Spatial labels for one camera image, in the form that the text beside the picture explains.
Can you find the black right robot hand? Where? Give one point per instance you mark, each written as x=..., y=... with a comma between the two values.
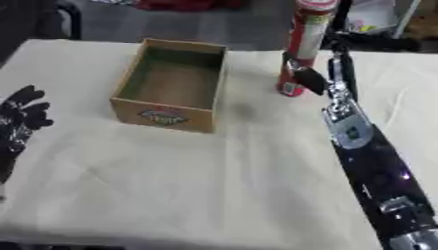
x=311, y=79

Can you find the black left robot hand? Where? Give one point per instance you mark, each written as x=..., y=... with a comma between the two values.
x=21, y=112

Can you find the red bottle with white label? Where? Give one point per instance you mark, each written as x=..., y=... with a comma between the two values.
x=308, y=35

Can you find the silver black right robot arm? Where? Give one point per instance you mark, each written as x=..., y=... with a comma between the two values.
x=373, y=162

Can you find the tan open cardboard box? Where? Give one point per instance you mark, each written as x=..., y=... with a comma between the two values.
x=171, y=88

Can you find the white bin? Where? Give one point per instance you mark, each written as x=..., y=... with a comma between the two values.
x=373, y=14

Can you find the black chair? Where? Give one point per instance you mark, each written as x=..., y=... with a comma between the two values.
x=40, y=18

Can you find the red cloth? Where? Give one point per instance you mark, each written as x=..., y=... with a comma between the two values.
x=188, y=4

